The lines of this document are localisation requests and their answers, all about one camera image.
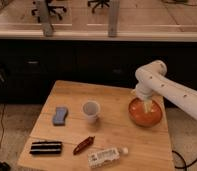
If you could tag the blue sponge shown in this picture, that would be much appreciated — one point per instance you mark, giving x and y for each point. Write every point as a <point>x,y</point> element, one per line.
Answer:
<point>60,115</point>

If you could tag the black office chair right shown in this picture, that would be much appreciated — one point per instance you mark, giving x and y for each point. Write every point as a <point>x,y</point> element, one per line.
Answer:
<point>102,3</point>

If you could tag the clear plastic bottle with label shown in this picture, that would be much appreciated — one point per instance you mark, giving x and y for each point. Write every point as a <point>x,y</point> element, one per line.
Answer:
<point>106,156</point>

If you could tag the orange bowl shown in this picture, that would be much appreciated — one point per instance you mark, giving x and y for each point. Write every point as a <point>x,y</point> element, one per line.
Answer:
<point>137,114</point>

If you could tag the black office chair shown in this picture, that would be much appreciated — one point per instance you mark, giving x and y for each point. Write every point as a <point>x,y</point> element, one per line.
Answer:
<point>51,9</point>
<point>102,3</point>

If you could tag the left metal post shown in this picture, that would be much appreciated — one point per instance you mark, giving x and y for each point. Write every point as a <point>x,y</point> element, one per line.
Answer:
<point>44,18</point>

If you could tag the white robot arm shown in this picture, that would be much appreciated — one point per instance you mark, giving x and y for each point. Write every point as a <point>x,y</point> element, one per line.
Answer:
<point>151,78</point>

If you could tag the metal post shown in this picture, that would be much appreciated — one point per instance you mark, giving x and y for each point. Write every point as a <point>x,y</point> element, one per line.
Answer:
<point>113,18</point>
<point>44,18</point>

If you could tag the dark cabinet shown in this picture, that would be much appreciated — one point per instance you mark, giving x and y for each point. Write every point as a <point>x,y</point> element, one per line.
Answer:
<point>29,68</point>

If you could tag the cream spatula-like end effector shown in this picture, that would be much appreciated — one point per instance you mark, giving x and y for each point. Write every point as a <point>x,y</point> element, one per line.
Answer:
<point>147,106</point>

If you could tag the right metal post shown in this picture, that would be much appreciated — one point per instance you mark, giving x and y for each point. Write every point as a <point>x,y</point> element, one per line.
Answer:
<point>113,18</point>

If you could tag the black object bottom left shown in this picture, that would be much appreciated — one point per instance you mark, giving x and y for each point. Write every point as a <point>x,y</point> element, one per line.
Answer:
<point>4,166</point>

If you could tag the black ridged block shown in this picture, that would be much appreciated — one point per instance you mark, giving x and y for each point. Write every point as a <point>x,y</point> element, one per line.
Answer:
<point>46,147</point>

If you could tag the white paper cup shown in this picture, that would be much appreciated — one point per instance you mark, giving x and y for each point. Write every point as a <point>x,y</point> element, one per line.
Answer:
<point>91,110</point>

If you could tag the black office chair left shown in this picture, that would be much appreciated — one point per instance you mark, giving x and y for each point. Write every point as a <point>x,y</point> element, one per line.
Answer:
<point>51,9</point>

